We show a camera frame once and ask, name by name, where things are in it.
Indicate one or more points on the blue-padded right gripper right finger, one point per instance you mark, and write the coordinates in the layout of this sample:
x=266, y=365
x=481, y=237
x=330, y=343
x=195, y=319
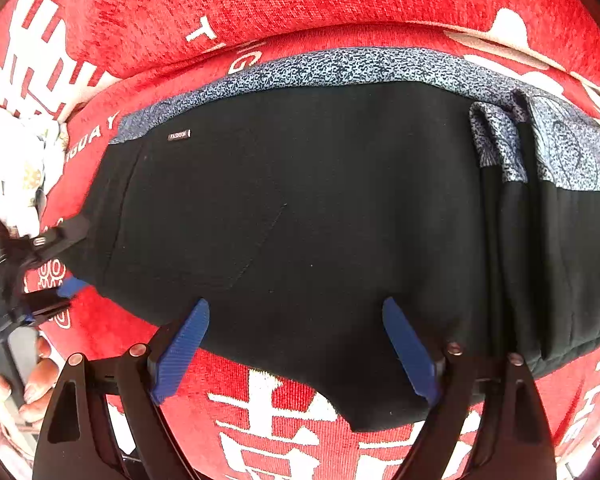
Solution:
x=513, y=439

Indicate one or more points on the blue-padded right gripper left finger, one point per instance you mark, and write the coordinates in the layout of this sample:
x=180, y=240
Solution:
x=77, y=440

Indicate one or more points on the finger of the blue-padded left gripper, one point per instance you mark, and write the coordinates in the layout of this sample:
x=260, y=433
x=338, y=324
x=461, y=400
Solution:
x=50, y=244
x=45, y=304

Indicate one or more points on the black pants with grey waistband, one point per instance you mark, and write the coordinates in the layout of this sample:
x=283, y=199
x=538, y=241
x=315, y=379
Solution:
x=296, y=197

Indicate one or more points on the white floral clothing pile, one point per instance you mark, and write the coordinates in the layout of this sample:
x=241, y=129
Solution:
x=32, y=160

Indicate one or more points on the person's left hand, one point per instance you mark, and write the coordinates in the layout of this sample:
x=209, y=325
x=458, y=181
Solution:
x=37, y=392

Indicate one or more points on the red blanket with white characters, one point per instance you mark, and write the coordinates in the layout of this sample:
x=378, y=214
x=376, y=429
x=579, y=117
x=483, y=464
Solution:
x=90, y=63

